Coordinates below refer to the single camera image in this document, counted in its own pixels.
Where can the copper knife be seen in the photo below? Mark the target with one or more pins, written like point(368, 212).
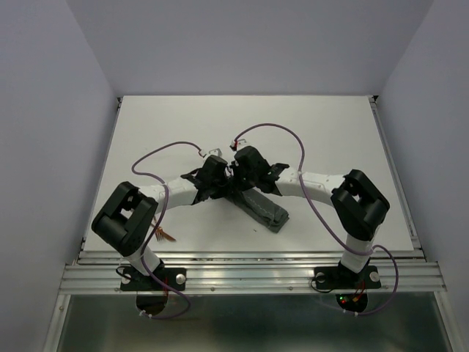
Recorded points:
point(166, 237)

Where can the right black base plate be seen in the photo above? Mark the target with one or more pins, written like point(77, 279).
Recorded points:
point(329, 278)

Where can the aluminium right side rail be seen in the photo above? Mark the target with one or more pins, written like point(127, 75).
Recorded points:
point(417, 247)

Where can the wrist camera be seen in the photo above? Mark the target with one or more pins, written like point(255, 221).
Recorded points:
point(206, 153)
point(238, 144)

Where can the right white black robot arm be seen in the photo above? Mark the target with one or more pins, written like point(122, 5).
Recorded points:
point(359, 205)

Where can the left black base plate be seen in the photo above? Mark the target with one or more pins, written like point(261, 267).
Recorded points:
point(134, 281)

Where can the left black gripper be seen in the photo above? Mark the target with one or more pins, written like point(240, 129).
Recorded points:
point(220, 193)

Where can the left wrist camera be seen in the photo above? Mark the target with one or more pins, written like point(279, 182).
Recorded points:
point(206, 153)

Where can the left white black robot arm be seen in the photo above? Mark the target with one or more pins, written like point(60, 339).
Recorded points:
point(128, 219)

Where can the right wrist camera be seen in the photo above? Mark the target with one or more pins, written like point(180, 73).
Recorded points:
point(238, 144)

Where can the copper fork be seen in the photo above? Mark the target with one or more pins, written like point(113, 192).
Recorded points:
point(158, 231)

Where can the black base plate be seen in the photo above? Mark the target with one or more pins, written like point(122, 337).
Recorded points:
point(134, 281)
point(329, 278)

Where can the aluminium rail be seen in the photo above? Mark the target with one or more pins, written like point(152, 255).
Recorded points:
point(250, 273)
point(417, 247)

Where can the grey cloth napkin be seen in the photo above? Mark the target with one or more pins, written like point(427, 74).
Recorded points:
point(261, 209)

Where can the aluminium front rail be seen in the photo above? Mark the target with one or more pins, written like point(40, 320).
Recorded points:
point(250, 273)

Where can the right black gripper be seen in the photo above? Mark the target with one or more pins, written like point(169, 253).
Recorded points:
point(236, 168)

